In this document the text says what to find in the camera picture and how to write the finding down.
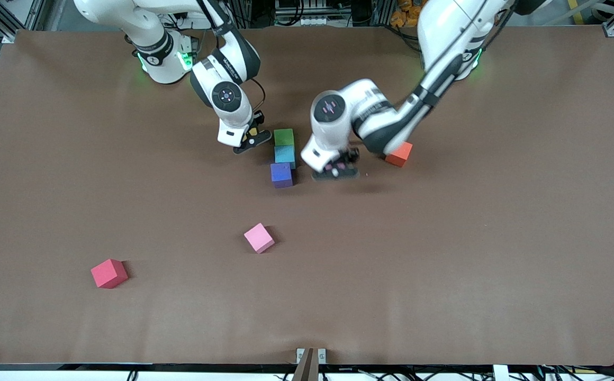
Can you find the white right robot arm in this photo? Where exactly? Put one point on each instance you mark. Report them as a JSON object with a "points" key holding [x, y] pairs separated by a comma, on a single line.
{"points": [[164, 53]]}

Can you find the white edge tag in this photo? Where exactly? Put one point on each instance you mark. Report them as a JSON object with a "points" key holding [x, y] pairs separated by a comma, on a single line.
{"points": [[500, 373]]}

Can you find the orange foam block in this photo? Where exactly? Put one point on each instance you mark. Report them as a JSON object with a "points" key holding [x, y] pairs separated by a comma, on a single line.
{"points": [[401, 155]]}

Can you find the green foam block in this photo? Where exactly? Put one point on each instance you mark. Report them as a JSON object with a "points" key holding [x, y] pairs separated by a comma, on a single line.
{"points": [[284, 137]]}

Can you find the silver bracket plate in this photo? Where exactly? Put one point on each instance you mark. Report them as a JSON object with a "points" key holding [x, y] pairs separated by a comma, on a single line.
{"points": [[322, 355]]}

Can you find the blue foam block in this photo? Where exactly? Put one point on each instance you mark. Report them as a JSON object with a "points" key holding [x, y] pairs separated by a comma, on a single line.
{"points": [[285, 156]]}

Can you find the white power strip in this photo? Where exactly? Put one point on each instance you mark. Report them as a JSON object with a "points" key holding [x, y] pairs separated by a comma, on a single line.
{"points": [[307, 21]]}

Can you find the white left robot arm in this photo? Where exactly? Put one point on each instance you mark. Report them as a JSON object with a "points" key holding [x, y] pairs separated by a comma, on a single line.
{"points": [[370, 100]]}

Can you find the yellow foam block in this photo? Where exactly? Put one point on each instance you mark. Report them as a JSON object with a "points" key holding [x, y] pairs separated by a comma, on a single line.
{"points": [[253, 130]]}

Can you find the pink foam block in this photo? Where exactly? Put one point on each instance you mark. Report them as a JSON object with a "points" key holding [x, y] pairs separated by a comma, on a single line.
{"points": [[334, 170], [259, 238]]}

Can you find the brown table mat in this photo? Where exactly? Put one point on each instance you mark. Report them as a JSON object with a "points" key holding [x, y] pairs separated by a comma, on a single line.
{"points": [[307, 296]]}

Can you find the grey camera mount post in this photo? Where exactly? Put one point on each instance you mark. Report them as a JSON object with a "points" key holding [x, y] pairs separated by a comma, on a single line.
{"points": [[306, 368]]}

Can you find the red foam block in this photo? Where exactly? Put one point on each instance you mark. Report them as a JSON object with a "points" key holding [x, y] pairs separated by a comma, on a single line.
{"points": [[108, 273]]}

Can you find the pile of orange objects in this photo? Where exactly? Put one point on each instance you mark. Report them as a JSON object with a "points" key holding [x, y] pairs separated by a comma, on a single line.
{"points": [[405, 16]]}

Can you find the purple foam block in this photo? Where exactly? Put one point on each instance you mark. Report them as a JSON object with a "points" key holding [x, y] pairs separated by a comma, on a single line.
{"points": [[281, 175]]}

